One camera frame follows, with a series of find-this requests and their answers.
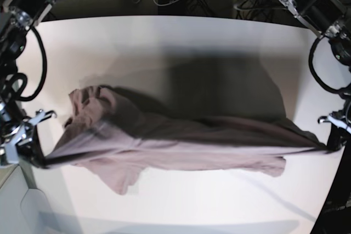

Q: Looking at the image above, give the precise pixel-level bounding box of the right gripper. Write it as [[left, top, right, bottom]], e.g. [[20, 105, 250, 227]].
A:
[[1, 113, 48, 169]]

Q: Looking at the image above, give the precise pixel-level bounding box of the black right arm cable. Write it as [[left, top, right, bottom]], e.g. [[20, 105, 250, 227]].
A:
[[10, 25, 48, 102]]

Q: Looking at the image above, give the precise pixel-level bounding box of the mauve t-shirt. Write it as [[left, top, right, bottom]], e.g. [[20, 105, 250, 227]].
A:
[[48, 86, 332, 195]]

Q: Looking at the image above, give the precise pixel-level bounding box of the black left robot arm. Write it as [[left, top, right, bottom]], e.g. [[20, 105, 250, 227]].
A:
[[279, 0, 350, 150]]

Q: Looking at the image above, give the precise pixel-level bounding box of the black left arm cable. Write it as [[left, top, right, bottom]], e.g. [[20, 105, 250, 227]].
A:
[[308, 36, 349, 95]]

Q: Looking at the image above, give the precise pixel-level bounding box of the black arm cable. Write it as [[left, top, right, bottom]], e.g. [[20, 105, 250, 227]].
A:
[[308, 36, 349, 95], [10, 25, 48, 102]]

